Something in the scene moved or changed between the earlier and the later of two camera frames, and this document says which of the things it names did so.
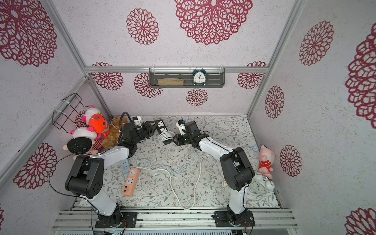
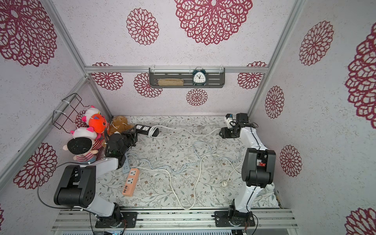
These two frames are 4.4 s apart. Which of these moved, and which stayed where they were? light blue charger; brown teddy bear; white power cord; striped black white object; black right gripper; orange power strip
Moved: black right gripper; striped black white object
Stayed: orange power strip; white power cord; brown teddy bear; light blue charger
